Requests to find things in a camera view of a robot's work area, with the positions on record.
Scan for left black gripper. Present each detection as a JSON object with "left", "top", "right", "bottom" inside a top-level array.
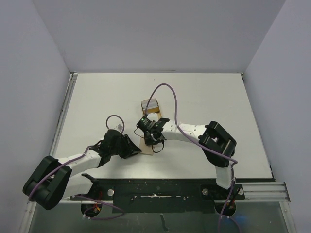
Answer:
[{"left": 110, "top": 134, "right": 140, "bottom": 158}]

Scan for stack of credit cards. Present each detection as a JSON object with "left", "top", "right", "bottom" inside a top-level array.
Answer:
[{"left": 141, "top": 99, "right": 158, "bottom": 110}]

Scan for beige leather card holder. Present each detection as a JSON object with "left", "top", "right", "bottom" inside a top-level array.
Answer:
[{"left": 139, "top": 138, "right": 154, "bottom": 155}]

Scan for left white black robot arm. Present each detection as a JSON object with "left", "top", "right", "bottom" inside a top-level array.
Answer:
[{"left": 22, "top": 129, "right": 141, "bottom": 210}]

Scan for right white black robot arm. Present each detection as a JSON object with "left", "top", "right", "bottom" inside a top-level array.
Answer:
[{"left": 137, "top": 116, "right": 237, "bottom": 199}]

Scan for tan oval wooden tray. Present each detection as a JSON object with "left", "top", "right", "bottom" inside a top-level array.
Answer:
[{"left": 141, "top": 98, "right": 162, "bottom": 121}]

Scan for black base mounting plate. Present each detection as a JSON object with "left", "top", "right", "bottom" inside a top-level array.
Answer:
[{"left": 71, "top": 179, "right": 245, "bottom": 214}]

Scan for short black cable loop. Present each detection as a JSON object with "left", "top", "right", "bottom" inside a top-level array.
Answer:
[{"left": 134, "top": 128, "right": 166, "bottom": 154}]

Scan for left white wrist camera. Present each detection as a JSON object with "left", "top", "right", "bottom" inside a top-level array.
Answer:
[{"left": 114, "top": 124, "right": 123, "bottom": 133}]

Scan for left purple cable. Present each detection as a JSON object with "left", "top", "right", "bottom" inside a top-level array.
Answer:
[{"left": 28, "top": 115, "right": 126, "bottom": 221}]

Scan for aluminium extrusion rail left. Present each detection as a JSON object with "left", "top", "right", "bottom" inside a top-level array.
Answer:
[{"left": 49, "top": 72, "right": 78, "bottom": 157}]

